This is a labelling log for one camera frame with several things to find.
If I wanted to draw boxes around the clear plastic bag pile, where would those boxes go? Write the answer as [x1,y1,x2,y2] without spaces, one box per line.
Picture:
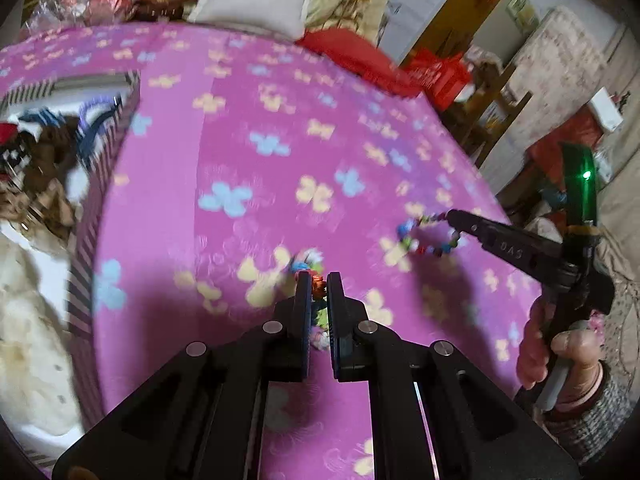
[24,0,132,30]

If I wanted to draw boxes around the person's right forearm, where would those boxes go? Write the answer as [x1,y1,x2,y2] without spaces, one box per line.
[542,364,632,467]

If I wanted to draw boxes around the beige fluffy scrunchie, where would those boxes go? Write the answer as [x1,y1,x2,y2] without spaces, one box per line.
[0,232,86,436]

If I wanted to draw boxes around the purple coil hair tie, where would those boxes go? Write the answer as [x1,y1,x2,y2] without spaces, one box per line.
[75,97,125,136]

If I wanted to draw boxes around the dark blue bow hair clip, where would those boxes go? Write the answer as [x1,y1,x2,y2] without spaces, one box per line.
[19,108,67,130]

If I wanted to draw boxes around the white cardboard box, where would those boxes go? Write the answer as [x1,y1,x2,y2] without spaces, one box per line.
[587,87,626,133]

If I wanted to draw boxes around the beige floral cloth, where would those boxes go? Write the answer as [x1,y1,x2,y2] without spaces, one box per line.
[502,5,627,161]

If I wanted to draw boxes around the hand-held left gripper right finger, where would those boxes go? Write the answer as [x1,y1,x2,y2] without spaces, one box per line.
[326,271,582,480]

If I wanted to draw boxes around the wooden chair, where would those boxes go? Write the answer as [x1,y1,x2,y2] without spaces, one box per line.
[444,60,533,167]

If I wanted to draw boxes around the pink floral blanket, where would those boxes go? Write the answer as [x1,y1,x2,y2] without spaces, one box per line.
[0,22,546,480]

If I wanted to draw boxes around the red frilled cushion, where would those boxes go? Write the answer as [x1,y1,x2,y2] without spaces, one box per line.
[295,29,426,100]

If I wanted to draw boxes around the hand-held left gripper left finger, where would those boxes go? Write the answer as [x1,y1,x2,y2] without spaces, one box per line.
[52,271,313,480]

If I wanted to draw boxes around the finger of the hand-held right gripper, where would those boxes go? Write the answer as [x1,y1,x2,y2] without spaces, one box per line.
[445,208,572,287]

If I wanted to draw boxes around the striped jewelry box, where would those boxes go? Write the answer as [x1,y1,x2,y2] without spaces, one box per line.
[0,71,143,466]

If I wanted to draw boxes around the person's right hand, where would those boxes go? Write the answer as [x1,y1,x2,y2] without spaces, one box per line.
[516,297,605,411]

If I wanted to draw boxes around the red shopping bag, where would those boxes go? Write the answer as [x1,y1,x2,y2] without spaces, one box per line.
[404,50,475,112]

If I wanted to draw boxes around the orange and blue bead bracelet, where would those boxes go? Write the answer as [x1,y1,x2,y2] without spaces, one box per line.
[291,259,335,352]

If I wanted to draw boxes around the multicolour charm bracelet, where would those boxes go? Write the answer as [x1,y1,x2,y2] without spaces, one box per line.
[396,212,467,260]

